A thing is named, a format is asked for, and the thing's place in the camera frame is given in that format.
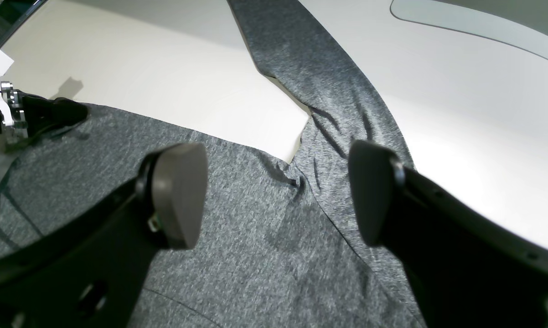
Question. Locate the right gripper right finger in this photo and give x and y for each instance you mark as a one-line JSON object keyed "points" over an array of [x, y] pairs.
{"points": [[464, 270]]}

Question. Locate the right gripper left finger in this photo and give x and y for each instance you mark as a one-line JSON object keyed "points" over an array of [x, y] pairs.
{"points": [[89, 273]]}

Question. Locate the grey long-sleeve T-shirt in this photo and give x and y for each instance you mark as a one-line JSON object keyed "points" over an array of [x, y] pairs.
{"points": [[279, 245]]}

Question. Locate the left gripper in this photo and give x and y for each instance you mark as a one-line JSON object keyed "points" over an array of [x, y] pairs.
{"points": [[20, 120]]}

